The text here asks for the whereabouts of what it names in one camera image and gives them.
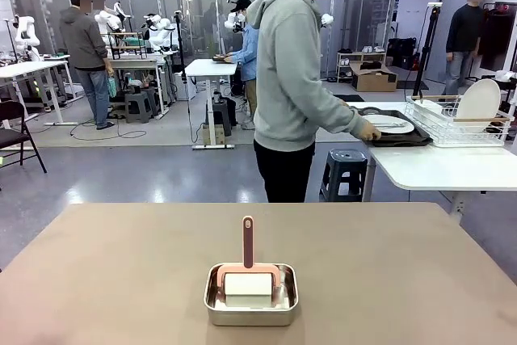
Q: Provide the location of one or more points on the white desk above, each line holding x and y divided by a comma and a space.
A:
28, 68
210, 66
133, 63

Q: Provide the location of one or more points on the white shoe rack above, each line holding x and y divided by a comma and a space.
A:
351, 64

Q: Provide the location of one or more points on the open cardboard box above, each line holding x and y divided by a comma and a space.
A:
373, 80

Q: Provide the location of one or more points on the person in grey hoodie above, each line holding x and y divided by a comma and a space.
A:
282, 78

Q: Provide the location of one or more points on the person in dark sweater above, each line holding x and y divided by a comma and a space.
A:
464, 30

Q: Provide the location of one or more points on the man in dark hoodie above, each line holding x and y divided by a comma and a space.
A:
82, 42

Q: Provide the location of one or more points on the black clothes rack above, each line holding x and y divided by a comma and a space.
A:
498, 34

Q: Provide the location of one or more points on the person in blue shirt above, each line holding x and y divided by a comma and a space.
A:
249, 54

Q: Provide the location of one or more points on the person with dark hair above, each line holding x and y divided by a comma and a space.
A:
99, 1

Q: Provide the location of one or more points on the black tripod stand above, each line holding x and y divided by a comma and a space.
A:
428, 46
180, 46

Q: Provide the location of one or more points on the pink lint roller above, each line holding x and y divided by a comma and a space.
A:
247, 248

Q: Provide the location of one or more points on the white plate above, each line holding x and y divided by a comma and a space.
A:
480, 102
387, 129

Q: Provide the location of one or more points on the white side table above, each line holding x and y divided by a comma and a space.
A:
444, 167

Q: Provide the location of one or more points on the person's right forearm grey sleeve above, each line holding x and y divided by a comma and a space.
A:
347, 119

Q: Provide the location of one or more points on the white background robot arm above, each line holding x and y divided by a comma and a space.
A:
161, 32
26, 34
109, 19

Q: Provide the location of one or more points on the teal bag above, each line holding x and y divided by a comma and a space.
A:
112, 86

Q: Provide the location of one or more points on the black folding chair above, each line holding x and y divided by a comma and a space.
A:
14, 119

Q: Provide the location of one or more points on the person's right hand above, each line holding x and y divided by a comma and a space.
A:
372, 133

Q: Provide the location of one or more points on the small cardboard box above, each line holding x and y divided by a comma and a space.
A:
213, 135

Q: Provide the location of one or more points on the silver cutlery piece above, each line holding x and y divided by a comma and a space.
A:
389, 123

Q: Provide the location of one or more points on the dark grey serving tray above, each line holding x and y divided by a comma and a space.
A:
404, 139

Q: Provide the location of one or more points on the grey plastic stool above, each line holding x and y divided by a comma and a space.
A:
343, 163
139, 104

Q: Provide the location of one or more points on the dark plastic stool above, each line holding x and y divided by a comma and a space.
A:
222, 114

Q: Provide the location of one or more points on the black equipment case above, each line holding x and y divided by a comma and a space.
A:
402, 52

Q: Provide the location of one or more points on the stainless steel rectangular container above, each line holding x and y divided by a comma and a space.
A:
250, 316

